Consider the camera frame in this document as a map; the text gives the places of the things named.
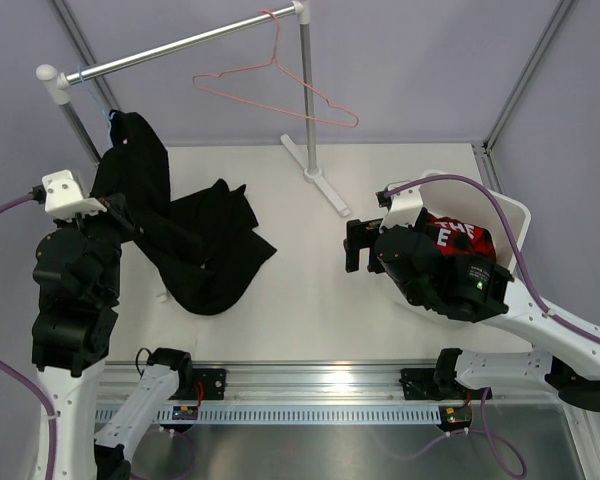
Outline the slotted cable duct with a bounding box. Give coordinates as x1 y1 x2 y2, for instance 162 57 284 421
94 404 444 426

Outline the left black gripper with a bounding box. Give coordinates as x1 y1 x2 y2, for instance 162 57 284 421
55 190 144 301

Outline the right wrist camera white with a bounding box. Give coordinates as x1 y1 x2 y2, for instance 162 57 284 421
376 180 424 231

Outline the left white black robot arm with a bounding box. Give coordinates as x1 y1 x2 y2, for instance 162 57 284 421
32 194 195 479

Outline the silver white clothes rack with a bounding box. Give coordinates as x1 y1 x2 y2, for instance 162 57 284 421
36 1 359 217

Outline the white plastic basket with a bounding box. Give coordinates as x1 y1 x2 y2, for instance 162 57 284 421
375 180 531 329

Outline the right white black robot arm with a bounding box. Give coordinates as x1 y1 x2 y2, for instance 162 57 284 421
344 219 600 413

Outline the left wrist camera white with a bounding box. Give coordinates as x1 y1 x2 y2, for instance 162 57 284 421
31 170 107 222

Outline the aluminium mounting rail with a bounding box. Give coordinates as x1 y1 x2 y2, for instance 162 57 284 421
92 362 464 408

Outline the blue clothes hanger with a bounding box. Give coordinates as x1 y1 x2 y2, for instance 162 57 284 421
78 64 114 148

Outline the red black plaid shirt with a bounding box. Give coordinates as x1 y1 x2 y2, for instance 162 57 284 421
423 213 497 262

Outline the pink clothes hanger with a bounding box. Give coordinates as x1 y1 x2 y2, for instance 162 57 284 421
191 2 360 129

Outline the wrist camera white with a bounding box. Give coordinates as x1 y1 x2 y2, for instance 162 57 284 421
31 170 107 222
376 180 424 231

